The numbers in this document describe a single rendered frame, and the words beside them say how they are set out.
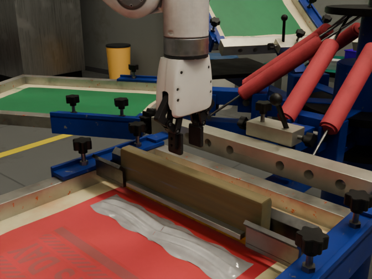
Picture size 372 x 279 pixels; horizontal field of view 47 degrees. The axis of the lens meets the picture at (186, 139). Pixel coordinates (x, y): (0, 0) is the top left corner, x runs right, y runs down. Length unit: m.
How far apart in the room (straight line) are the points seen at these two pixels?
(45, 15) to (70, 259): 5.78
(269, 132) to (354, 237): 0.36
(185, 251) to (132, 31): 5.95
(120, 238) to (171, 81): 0.30
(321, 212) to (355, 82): 0.46
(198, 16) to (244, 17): 1.47
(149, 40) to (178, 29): 5.65
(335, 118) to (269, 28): 1.08
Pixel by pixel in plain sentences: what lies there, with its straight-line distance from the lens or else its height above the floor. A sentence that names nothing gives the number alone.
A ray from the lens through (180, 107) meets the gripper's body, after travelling 0.71.
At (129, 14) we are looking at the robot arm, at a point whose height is 1.34.
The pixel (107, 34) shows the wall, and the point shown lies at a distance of 7.01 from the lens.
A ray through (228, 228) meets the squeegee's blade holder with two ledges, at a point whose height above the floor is 1.00.
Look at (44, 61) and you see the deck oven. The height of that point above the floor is 0.35.
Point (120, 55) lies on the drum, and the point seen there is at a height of 0.45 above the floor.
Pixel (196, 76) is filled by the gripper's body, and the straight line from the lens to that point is 0.72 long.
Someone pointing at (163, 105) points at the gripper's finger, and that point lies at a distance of 0.71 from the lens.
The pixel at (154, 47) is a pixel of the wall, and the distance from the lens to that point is 6.29.
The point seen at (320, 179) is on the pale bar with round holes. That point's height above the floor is 1.01.
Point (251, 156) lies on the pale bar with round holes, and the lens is 0.98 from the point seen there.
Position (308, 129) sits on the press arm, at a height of 1.04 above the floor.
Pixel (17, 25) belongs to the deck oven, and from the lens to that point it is 6.21.
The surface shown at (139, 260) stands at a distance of 0.74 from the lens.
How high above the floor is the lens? 1.39
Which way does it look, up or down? 20 degrees down
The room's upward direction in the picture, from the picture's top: straight up
